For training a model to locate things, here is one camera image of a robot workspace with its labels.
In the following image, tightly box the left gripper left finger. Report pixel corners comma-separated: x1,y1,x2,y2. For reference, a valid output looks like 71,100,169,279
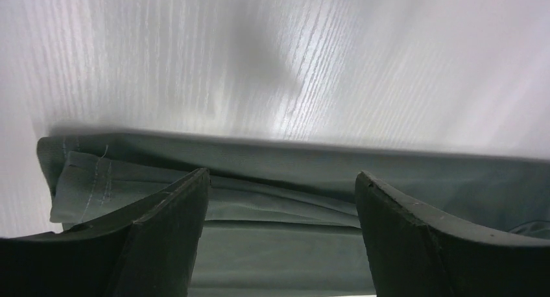
1,169,210,296

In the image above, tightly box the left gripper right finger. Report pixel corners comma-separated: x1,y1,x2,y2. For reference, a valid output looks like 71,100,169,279
355,172,549,296

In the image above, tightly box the dark grey t shirt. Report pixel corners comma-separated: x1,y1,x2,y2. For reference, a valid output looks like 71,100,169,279
37,134,549,296

